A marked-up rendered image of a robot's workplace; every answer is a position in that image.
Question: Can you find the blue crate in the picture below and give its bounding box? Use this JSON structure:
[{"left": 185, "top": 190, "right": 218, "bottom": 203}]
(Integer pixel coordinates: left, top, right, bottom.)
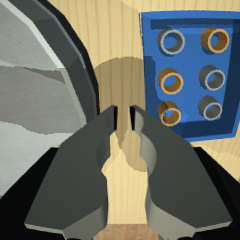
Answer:
[{"left": 139, "top": 10, "right": 240, "bottom": 142}]

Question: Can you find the grey metal sleeve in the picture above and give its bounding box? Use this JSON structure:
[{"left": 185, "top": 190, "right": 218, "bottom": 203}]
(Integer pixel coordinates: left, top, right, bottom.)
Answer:
[
  {"left": 198, "top": 96, "right": 222, "bottom": 120},
  {"left": 157, "top": 28, "right": 185, "bottom": 55},
  {"left": 199, "top": 65, "right": 225, "bottom": 91}
]

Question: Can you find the bronze bushing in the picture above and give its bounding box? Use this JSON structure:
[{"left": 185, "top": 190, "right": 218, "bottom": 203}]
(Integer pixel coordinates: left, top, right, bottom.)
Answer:
[
  {"left": 158, "top": 101, "right": 181, "bottom": 126},
  {"left": 201, "top": 27, "right": 230, "bottom": 53},
  {"left": 158, "top": 68, "right": 183, "bottom": 94}
]

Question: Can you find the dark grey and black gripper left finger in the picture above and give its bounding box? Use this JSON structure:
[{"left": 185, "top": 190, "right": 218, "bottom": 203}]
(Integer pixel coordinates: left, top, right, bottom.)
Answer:
[{"left": 0, "top": 105, "right": 118, "bottom": 240}]

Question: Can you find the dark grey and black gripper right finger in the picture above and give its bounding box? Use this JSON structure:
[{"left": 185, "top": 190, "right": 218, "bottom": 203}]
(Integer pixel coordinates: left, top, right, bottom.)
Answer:
[{"left": 130, "top": 105, "right": 240, "bottom": 240}]

